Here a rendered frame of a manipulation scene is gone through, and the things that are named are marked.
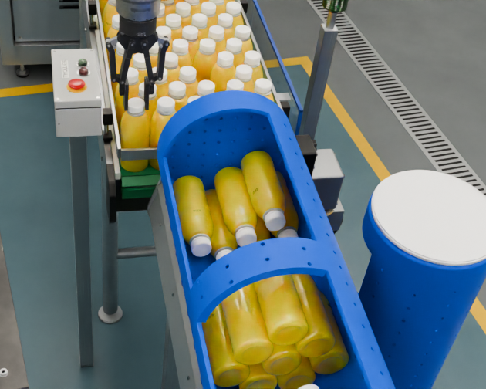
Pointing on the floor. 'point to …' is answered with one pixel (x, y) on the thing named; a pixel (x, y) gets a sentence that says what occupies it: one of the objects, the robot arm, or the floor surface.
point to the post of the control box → (82, 245)
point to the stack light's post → (318, 80)
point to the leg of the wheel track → (169, 377)
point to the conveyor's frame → (109, 188)
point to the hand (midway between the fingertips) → (136, 94)
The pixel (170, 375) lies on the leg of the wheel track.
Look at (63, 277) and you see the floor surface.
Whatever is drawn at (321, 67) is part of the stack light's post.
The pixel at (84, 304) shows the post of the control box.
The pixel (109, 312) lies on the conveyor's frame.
